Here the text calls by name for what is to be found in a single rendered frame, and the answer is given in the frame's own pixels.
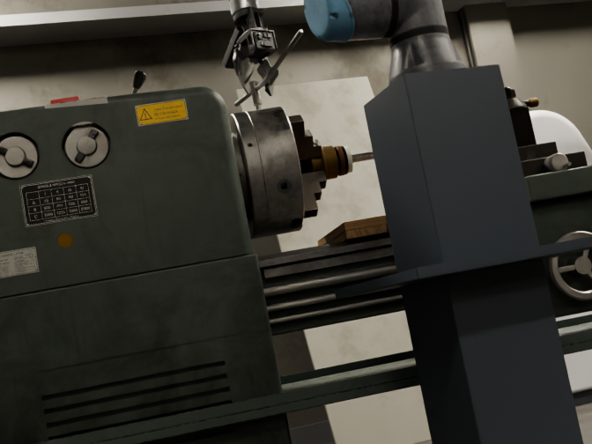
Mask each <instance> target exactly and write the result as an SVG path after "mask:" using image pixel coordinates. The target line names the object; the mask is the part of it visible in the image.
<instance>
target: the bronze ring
mask: <svg viewBox="0 0 592 444"><path fill-rule="evenodd" d="M307 169H308V172H309V173H312V172H318V171H322V170H323V171H324V173H325V175H326V179H327V180H330V179H336V178H337V177H338V176H342V175H345V174H348V171H349V164H348V158H347V153H346V150H345V148H344V147H343V146H335V147H333V146H332V145H329V146H323V147H322V156H321V157H315V158H310V159H307Z"/></svg>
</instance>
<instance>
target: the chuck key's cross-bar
mask: <svg viewBox="0 0 592 444"><path fill-rule="evenodd" d="M303 33H304V32H303V30H301V29H300V30H299V31H298V32H297V33H296V35H295V36H294V38H293V39H292V41H291V42H290V44H289V45H288V46H287V48H286V49H285V51H284V52H283V54H282V55H281V56H280V57H279V58H278V60H277V61H276V63H275V64H274V66H273V67H272V68H271V70H270V72H269V73H268V74H267V76H266V77H265V79H264V80H263V81H262V82H261V83H260V84H259V85H257V86H256V87H255V89H256V90H257V91H258V90H260V89H261V88H262V87H264V86H265V85H266V84H267V83H268V81H269V80H270V78H271V77H272V76H273V74H274V73H275V71H276V70H277V69H278V67H279V65H280V64H281V63H282V62H283V61H284V59H285V58H286V56H287V55H288V54H289V52H290V51H291V50H292V48H293V46H294V45H295V44H296V42H297V41H298V39H299V38H300V36H301V35H302V34H303ZM250 96H252V93H251V91H250V95H247V94H245V95H244V96H243V97H241V98H240V99H239V100H237V101H236V102H235V103H234V105H235V106H236V107H238V106H239V105H240V104H241V103H242V102H243V101H245V100H246V99H248V98H249V97H250Z"/></svg>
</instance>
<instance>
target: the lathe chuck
mask: <svg viewBox="0 0 592 444"><path fill-rule="evenodd" d="M274 112H284V109H283V108H281V107H271V108H265V109H259V110H253V111H247V112H246V113H247V114H248V117H249V119H250V121H251V123H252V126H253V129H254V132H255V138H256V142H257V145H258V150H259V154H260V159H261V163H262V168H263V178H264V185H265V191H266V199H267V210H268V231H267V234H266V236H265V237H267V236H271V235H277V234H282V233H291V232H297V231H300V229H301V228H302V227H303V224H301V225H297V226H291V224H292V221H293V220H294V219H295V218H300V219H303V218H304V213H305V204H304V190H303V181H302V174H301V169H300V159H299V154H298V150H297V145H296V142H295V138H294V135H293V132H292V126H291V124H290V121H289V119H288V116H283V118H277V117H274V115H273V113H274ZM283 179H287V180H288V181H289V182H290V183H291V189H290V190H289V191H288V192H286V193H281V192H280V191H278V182H279V181H281V180H283Z"/></svg>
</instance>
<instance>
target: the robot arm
mask: <svg viewBox="0 0 592 444"><path fill-rule="evenodd" d="M303 3H304V6H305V10H304V12H305V16H306V19H307V23H308V25H309V27H310V29H311V31H312V32H313V34H314V35H315V36H316V37H317V38H318V39H320V40H322V41H327V42H329V41H335V42H347V41H361V40H372V39H385V38H388V42H389V46H390V51H391V63H390V71H389V79H388V85H391V84H392V83H393V82H394V81H396V80H397V79H398V78H399V77H401V76H402V75H403V74H406V73H415V72H424V71H433V70H450V69H459V68H466V67H465V64H464V63H463V61H462V59H461V57H460V56H459V55H458V53H457V51H456V49H455V47H454V45H453V44H452V42H451V40H450V38H449V33H448V26H447V21H446V17H445V13H444V9H443V4H442V1H441V0H303ZM229 4H230V9H231V13H232V17H233V21H234V24H235V25H236V27H235V29H234V32H233V36H232V39H231V40H230V43H229V45H228V48H227V51H226V54H225V56H224V59H223V61H222V64H223V65H224V67H225V68H227V69H235V71H236V74H237V76H238V78H239V80H240V83H241V85H242V87H243V89H244V90H245V92H246V93H247V95H250V85H249V78H250V77H251V75H252V74H253V72H254V65H250V63H254V64H258V63H260V65H259V67H258V68H257V71H258V73H259V75H260V76H261V77H262V79H263V80H264V79H265V77H266V76H267V74H268V73H269V72H270V70H271V68H272V67H271V64H270V56H272V55H273V53H274V52H275V51H276V50H277V49H278V46H277V42H276V38H275V34H274V30H269V28H268V27H267V26H266V27H267V28H265V26H264V25H263V19H262V15H263V14H264V9H263V8H260V4H259V0H229ZM266 32H267V33H266ZM273 38H274V40H273ZM274 42H275V43H274ZM278 74H279V70H278V69H277V70H276V71H275V73H274V74H273V76H272V77H271V78H270V80H269V81H268V83H267V84H266V85H265V92H266V93H268V94H269V96H272V95H273V91H274V81H275V80H276V78H277V77H278Z"/></svg>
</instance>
